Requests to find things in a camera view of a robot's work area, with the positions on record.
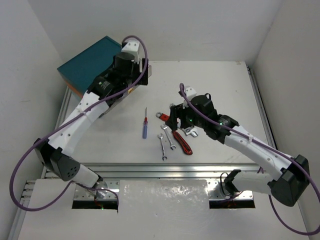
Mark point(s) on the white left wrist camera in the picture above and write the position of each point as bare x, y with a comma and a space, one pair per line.
132, 47

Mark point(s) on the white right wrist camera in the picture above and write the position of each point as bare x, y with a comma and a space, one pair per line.
190, 93

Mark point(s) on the aluminium table edge rail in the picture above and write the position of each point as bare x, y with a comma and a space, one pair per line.
165, 170

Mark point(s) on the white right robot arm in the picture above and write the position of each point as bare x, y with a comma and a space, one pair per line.
285, 177

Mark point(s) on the white foam cover panel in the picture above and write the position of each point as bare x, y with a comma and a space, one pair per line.
171, 196

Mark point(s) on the red black utility knife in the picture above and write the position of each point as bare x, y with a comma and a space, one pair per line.
183, 144

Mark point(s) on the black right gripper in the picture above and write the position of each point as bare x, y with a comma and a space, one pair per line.
177, 111

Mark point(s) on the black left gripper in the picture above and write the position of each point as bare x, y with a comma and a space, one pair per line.
144, 72

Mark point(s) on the blue handled screwdriver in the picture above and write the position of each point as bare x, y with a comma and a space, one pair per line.
145, 124

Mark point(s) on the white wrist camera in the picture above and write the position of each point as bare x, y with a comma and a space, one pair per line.
132, 47
190, 93

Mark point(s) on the teal drawer organizer box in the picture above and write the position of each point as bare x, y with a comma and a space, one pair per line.
80, 71

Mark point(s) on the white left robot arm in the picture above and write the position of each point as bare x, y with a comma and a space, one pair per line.
55, 152

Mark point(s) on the small silver open-end wrench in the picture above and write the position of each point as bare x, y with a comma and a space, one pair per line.
160, 137

